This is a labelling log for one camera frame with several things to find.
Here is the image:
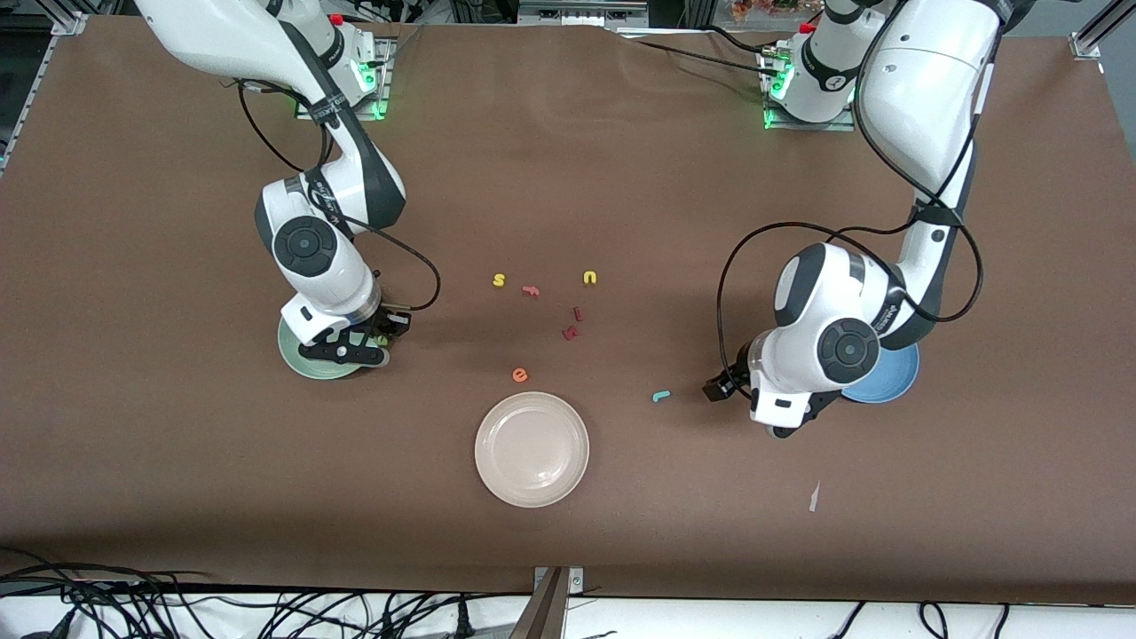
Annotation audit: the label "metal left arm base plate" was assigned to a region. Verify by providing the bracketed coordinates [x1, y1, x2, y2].
[759, 49, 857, 132]

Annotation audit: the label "beige plate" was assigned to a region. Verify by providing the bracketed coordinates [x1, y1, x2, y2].
[474, 391, 591, 509]

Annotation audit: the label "aluminium corner profile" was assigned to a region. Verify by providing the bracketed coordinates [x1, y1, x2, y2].
[1069, 0, 1136, 61]

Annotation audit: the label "tangled black cable bundle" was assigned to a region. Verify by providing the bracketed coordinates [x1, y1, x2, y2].
[0, 546, 533, 639]

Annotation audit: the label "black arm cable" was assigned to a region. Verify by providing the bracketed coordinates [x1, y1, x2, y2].
[714, 35, 986, 396]
[235, 80, 442, 312]

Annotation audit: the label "grey metal table bracket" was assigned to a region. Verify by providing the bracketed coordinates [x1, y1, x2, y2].
[508, 566, 585, 639]

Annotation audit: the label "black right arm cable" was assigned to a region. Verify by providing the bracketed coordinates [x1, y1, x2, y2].
[235, 80, 442, 312]

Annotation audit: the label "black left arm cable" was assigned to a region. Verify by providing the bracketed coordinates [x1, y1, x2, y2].
[714, 35, 986, 396]

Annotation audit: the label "light green plate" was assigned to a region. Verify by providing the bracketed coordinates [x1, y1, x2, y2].
[277, 315, 360, 381]

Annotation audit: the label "orange artificial flowers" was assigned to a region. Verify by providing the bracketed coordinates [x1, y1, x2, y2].
[732, 0, 804, 23]

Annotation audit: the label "aluminium side rail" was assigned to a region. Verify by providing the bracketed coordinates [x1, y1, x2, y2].
[0, 13, 90, 174]

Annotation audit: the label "black cable on table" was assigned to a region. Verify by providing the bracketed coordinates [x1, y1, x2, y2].
[704, 25, 771, 56]
[632, 38, 786, 79]

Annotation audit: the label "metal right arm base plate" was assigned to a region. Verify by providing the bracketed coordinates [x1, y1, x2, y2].
[296, 35, 393, 121]

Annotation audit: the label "blue plate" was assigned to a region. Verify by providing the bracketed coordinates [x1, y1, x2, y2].
[841, 344, 921, 405]

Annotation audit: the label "brown table cover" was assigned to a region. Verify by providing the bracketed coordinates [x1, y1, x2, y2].
[0, 18, 1136, 606]

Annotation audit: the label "aluminium frame beam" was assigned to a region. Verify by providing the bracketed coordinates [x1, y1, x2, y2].
[517, 0, 651, 29]

